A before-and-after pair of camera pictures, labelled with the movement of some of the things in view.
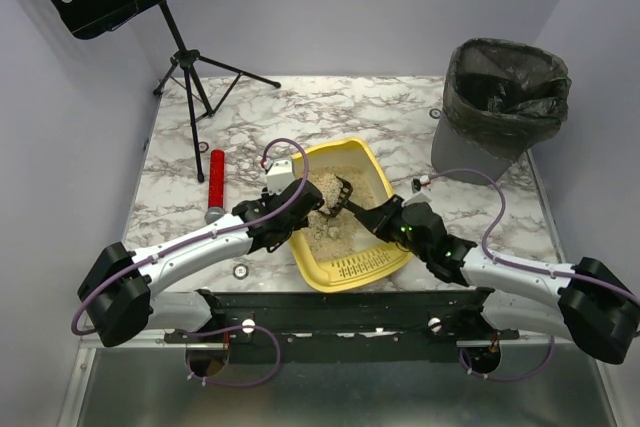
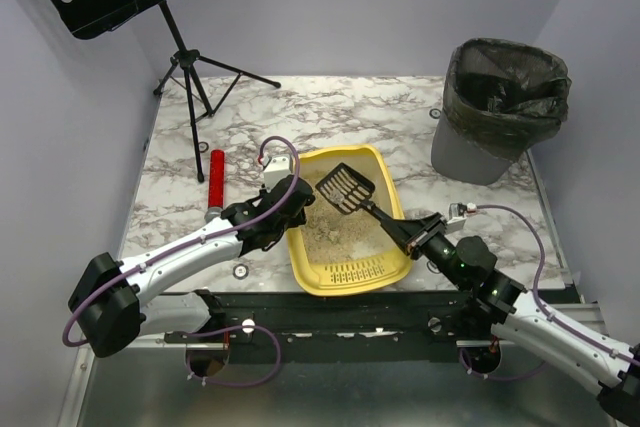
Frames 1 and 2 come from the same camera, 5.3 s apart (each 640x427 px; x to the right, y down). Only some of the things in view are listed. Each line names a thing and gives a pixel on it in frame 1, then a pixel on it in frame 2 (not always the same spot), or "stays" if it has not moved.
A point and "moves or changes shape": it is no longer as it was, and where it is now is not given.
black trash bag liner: x=503 y=96 stays
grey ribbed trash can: x=449 y=152 stays
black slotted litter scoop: x=346 y=204 moves or changes shape
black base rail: x=347 y=325 stays
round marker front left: x=240 y=271 stays
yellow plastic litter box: x=342 y=251 moves or changes shape
